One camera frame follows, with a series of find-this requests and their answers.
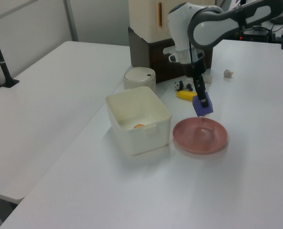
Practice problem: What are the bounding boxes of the purple cube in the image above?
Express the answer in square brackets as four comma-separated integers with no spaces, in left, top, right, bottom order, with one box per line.
[192,92,214,118]

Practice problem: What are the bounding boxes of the dark brown drawer box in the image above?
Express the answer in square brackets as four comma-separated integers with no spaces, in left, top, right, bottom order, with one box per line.
[128,26,213,84]

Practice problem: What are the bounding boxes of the panda toy figure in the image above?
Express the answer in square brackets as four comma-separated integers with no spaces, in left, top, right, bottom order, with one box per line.
[174,80,195,93]

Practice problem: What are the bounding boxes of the yellow banana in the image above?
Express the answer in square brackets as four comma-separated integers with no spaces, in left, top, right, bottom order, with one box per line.
[176,90,199,102]

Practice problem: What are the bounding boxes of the small white lidded trash can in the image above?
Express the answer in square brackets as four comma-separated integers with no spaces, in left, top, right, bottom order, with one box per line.
[122,67,157,94]

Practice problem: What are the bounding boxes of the pink plate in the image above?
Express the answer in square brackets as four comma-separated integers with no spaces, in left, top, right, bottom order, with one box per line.
[172,117,228,155]

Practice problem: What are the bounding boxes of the black electronics box red light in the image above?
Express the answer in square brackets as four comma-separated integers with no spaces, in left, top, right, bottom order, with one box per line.
[235,25,276,42]

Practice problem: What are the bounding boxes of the cream cabinet with orange handle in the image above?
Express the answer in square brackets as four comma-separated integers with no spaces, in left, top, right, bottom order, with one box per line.
[128,0,180,44]

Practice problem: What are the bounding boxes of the white open storage bin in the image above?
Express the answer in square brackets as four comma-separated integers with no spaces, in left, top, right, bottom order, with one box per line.
[105,86,172,156]

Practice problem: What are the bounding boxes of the grey partition post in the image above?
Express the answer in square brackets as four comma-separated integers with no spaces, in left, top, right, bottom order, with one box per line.
[62,0,79,42]

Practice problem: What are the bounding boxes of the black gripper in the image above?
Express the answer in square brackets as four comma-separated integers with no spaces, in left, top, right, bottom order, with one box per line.
[181,51,209,108]

